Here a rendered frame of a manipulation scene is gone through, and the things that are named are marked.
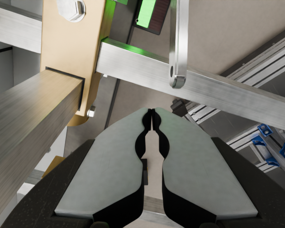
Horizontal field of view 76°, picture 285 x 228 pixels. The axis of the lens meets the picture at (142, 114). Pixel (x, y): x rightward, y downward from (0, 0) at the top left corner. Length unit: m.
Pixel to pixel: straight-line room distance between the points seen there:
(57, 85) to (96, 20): 0.06
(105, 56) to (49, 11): 0.06
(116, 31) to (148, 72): 0.15
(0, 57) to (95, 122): 0.23
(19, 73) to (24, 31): 0.30
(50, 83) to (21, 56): 0.33
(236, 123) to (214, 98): 0.85
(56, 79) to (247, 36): 1.05
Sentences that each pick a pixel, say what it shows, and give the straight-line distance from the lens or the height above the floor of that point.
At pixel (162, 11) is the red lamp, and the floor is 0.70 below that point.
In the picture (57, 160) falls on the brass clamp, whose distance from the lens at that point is 0.34.
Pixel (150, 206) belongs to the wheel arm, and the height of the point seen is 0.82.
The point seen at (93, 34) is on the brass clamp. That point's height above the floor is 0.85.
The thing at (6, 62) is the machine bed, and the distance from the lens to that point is 0.50.
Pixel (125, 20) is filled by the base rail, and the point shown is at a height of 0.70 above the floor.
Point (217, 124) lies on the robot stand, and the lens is 1.02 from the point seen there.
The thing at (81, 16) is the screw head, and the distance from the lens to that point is 0.18.
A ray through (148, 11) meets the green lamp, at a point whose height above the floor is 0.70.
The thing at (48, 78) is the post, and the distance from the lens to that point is 0.18.
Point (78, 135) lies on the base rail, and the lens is 0.42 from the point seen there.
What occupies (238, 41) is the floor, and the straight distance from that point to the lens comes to 1.13.
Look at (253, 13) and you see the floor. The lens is 1.14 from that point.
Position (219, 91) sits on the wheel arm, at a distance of 0.21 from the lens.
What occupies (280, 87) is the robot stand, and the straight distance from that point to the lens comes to 1.06.
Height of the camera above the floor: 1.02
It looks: 61 degrees down
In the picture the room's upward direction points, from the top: 176 degrees counter-clockwise
